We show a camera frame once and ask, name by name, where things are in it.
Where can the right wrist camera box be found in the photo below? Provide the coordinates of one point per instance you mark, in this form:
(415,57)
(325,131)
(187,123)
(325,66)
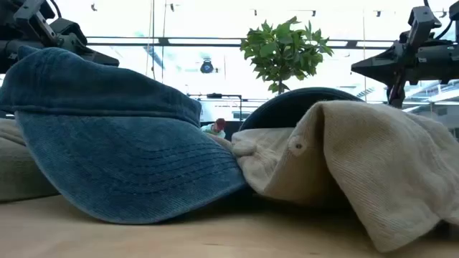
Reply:
(423,23)

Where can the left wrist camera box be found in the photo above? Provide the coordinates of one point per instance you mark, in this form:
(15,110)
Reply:
(34,16)

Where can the round black ceiling spotlight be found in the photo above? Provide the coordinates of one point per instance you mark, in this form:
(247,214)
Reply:
(207,67)

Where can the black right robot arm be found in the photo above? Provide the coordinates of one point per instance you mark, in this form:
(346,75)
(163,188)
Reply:
(455,10)

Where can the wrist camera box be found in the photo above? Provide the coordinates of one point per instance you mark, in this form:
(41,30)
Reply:
(423,23)
(34,16)

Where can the potted green leafy tree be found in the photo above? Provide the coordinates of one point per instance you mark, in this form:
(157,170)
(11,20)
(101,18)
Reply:
(283,50)

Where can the dark navy cap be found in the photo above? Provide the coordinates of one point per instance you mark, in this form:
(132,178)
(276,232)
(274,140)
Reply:
(283,111)

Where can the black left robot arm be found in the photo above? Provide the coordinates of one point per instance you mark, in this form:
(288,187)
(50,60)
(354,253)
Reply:
(10,53)

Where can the person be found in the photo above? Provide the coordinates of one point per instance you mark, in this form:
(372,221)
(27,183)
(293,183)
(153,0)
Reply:
(216,128)

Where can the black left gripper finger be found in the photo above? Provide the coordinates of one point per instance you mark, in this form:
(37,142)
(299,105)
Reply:
(97,55)

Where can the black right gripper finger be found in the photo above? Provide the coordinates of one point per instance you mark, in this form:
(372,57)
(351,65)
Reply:
(380,66)
(396,93)

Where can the black metal frame rig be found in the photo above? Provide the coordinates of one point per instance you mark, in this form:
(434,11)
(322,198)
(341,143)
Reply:
(215,95)

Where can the small black track light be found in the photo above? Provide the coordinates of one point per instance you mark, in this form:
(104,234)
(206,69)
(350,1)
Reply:
(443,13)
(313,13)
(378,13)
(94,6)

